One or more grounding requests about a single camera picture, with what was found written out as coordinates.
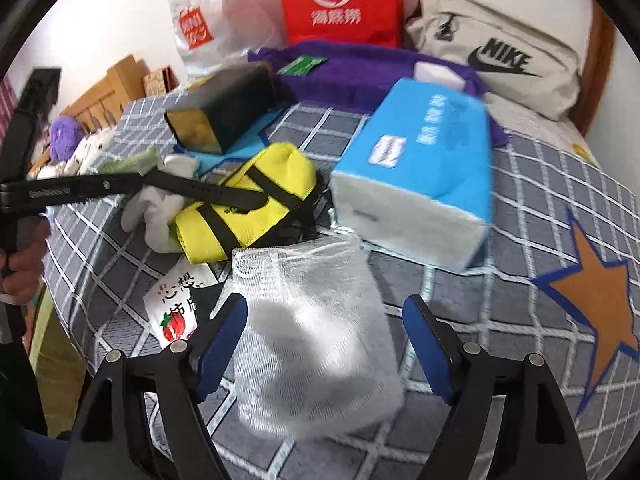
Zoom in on brown wooden door frame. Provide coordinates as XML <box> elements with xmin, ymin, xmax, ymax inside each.
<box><xmin>570</xmin><ymin>0</ymin><xmax>616</xmax><ymax>136</ymax></box>

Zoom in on white sponge block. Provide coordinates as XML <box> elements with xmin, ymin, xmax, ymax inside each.
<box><xmin>413</xmin><ymin>62</ymin><xmax>465</xmax><ymax>92</ymax></box>

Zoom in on brown patterned box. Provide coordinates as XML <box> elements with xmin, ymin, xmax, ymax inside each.
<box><xmin>142</xmin><ymin>66</ymin><xmax>178</xmax><ymax>98</ymax></box>

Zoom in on purple plush toy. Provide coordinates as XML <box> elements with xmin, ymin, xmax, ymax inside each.
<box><xmin>50</xmin><ymin>116</ymin><xmax>85</xmax><ymax>162</ymax></box>

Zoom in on black rectangular tin box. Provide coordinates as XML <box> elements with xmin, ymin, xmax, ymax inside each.
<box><xmin>164</xmin><ymin>62</ymin><xmax>278</xmax><ymax>155</ymax></box>

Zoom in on purple towel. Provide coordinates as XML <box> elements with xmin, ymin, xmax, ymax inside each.
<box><xmin>247</xmin><ymin>40</ymin><xmax>489</xmax><ymax>114</ymax></box>

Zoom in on green wet wipe packet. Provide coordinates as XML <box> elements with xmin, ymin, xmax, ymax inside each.
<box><xmin>277</xmin><ymin>54</ymin><xmax>329</xmax><ymax>77</ymax></box>

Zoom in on white socks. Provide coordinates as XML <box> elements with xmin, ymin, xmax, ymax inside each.
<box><xmin>120</xmin><ymin>154</ymin><xmax>200</xmax><ymax>254</ymax></box>

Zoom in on red paper shopping bag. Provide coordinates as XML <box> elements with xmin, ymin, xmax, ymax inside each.
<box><xmin>281</xmin><ymin>0</ymin><xmax>404</xmax><ymax>48</ymax></box>

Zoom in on beige Nike waist bag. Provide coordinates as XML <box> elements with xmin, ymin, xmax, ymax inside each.
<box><xmin>406</xmin><ymin>0</ymin><xmax>582</xmax><ymax>120</ymax></box>

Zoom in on white Miniso plastic bag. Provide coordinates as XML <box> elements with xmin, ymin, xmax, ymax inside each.
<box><xmin>167</xmin><ymin>0</ymin><xmax>283</xmax><ymax>80</ymax></box>

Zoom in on person's left hand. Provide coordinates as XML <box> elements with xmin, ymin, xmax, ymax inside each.
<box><xmin>1</xmin><ymin>217</ymin><xmax>51</xmax><ymax>306</ymax></box>

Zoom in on yellow Adidas pouch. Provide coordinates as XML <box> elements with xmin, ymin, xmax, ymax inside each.
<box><xmin>174</xmin><ymin>142</ymin><xmax>323</xmax><ymax>264</ymax></box>

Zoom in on white spotted pillow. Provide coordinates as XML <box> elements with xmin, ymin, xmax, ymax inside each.
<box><xmin>37</xmin><ymin>128</ymin><xmax>117</xmax><ymax>180</ymax></box>

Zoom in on wooden headboard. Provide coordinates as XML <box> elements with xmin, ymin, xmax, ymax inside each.
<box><xmin>61</xmin><ymin>55</ymin><xmax>146</xmax><ymax>133</ymax></box>

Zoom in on white tomato print packet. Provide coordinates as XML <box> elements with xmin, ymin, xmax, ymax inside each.
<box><xmin>143</xmin><ymin>257</ymin><xmax>230</xmax><ymax>349</ymax></box>

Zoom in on grey checked bed sheet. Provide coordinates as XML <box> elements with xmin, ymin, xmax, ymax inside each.
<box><xmin>41</xmin><ymin>91</ymin><xmax>640</xmax><ymax>480</ymax></box>

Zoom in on white mesh net bag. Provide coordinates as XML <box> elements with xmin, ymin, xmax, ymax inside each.
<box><xmin>222</xmin><ymin>234</ymin><xmax>404</xmax><ymax>440</ymax></box>

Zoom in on green clear plastic packet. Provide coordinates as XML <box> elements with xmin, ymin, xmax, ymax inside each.
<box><xmin>98</xmin><ymin>148</ymin><xmax>160</xmax><ymax>176</ymax></box>

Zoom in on blue tissue pack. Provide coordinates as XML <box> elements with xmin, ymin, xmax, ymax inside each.
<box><xmin>330</xmin><ymin>78</ymin><xmax>491</xmax><ymax>271</ymax></box>

